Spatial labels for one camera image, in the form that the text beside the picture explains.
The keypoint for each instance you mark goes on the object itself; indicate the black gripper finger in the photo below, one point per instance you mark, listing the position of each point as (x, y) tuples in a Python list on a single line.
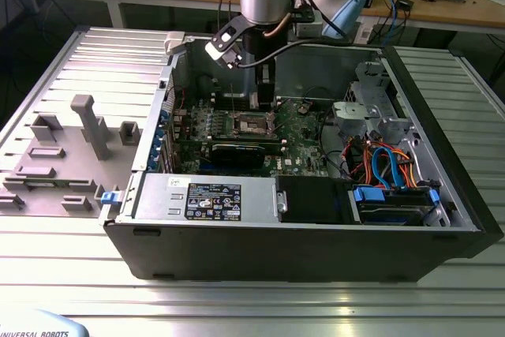
[(267, 96)]

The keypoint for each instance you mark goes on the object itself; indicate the CPU socket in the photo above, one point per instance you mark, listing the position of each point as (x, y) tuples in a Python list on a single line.
[(252, 127)]

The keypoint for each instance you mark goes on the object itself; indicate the black RAM slot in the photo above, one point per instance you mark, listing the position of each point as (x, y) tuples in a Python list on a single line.
[(225, 100), (225, 104), (256, 137), (276, 143), (225, 97), (225, 108)]

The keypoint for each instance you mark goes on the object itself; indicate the round silver coin battery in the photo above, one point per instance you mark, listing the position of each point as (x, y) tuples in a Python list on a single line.
[(304, 107)]

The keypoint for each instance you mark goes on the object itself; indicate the green motherboard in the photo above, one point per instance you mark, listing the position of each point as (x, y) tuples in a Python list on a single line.
[(300, 132)]

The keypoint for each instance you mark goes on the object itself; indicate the black graphics card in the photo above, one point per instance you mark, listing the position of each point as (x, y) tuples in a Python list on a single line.
[(236, 155)]

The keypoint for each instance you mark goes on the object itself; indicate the silver metal disk bay cage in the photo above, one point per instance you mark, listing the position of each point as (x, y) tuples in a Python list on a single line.
[(347, 114)]

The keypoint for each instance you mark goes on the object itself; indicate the beige plastic case latch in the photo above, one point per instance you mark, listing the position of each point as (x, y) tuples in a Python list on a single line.
[(173, 43)]

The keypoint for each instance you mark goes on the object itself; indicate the blue card retention clip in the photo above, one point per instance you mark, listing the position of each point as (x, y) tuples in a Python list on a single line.
[(159, 132), (154, 155), (157, 143)]

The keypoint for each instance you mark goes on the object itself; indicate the grey power supply unit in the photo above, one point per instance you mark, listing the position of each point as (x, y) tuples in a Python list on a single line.
[(165, 199)]

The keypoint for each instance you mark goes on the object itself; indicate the small black box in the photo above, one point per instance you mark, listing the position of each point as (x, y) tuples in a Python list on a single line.
[(404, 3)]

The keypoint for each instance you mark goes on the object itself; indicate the black and grey PC case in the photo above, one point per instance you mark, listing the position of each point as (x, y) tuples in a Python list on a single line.
[(276, 250)]

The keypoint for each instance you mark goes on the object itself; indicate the hard disk in blue carrier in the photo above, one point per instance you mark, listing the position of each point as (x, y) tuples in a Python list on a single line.
[(390, 210)]

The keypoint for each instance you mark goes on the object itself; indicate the blue plastic case latch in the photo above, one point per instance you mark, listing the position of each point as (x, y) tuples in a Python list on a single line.
[(110, 198)]

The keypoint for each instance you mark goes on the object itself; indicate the grey parts rack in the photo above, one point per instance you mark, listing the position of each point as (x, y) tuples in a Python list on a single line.
[(71, 179)]

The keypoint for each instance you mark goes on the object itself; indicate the green RAM stick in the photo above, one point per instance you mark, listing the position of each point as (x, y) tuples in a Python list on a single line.
[(47, 184)]

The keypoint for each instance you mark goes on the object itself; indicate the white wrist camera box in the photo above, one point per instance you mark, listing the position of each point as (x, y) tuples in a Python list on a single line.
[(216, 52)]

